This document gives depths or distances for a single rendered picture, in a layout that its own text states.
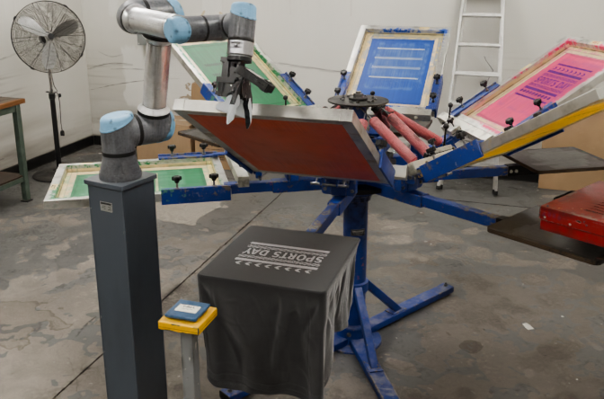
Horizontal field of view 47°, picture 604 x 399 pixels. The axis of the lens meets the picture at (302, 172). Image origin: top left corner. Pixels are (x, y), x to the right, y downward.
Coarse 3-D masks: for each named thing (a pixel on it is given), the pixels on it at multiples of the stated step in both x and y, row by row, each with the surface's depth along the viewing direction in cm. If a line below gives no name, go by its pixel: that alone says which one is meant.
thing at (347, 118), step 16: (176, 112) 223; (192, 112) 220; (208, 112) 217; (224, 112) 215; (256, 112) 212; (272, 112) 211; (288, 112) 210; (304, 112) 208; (320, 112) 207; (336, 112) 205; (352, 112) 204; (352, 128) 209; (224, 144) 254; (368, 144) 228; (240, 160) 277; (368, 160) 245; (320, 176) 283; (384, 176) 266
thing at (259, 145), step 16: (208, 128) 236; (224, 128) 232; (240, 128) 229; (256, 128) 226; (240, 144) 251; (256, 144) 247; (272, 144) 243; (256, 160) 272; (272, 160) 268; (288, 160) 264
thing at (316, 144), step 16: (272, 128) 223; (288, 128) 220; (304, 128) 218; (320, 128) 215; (336, 128) 212; (288, 144) 240; (304, 144) 237; (320, 144) 234; (336, 144) 230; (352, 144) 227; (304, 160) 260; (320, 160) 256; (336, 160) 252; (352, 160) 248; (336, 176) 278; (352, 176) 274; (368, 176) 270
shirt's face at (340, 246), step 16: (240, 240) 260; (256, 240) 260; (272, 240) 260; (288, 240) 260; (304, 240) 260; (320, 240) 260; (336, 240) 260; (352, 240) 260; (224, 256) 246; (336, 256) 246; (208, 272) 233; (224, 272) 233; (240, 272) 233; (256, 272) 233; (272, 272) 233; (288, 272) 233; (320, 272) 233; (304, 288) 221; (320, 288) 221
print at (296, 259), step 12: (252, 252) 250; (264, 252) 250; (276, 252) 250; (288, 252) 250; (300, 252) 250; (312, 252) 250; (324, 252) 250; (252, 264) 239; (264, 264) 239; (276, 264) 239; (288, 264) 239; (300, 264) 239; (312, 264) 239
